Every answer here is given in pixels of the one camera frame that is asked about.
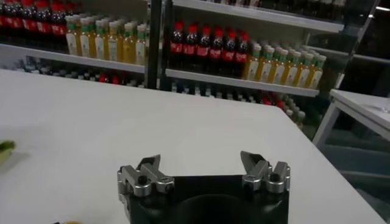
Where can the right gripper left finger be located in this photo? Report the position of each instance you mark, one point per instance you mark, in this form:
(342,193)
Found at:
(143,182)

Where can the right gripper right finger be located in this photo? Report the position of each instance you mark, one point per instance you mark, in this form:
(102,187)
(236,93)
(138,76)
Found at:
(274,181)

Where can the light green t-shirt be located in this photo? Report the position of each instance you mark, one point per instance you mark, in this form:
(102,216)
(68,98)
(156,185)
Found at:
(5,149)

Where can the red-cap cola bottle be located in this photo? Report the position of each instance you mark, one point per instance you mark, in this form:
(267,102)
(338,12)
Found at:
(103,77)
(279,104)
(115,79)
(266,100)
(43,25)
(3,19)
(216,52)
(58,28)
(29,23)
(190,48)
(15,21)
(203,50)
(176,47)
(242,57)
(228,54)

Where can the yellow tea bottle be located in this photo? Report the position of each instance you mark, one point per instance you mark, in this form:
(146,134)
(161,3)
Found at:
(128,48)
(113,47)
(317,76)
(140,50)
(251,67)
(292,73)
(99,45)
(72,42)
(278,70)
(304,74)
(85,44)
(265,68)

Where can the white side table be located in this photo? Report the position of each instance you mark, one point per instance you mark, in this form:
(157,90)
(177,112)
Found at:
(359,105)

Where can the glass display cabinet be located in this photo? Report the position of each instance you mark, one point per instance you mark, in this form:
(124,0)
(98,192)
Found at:
(153,45)
(166,54)

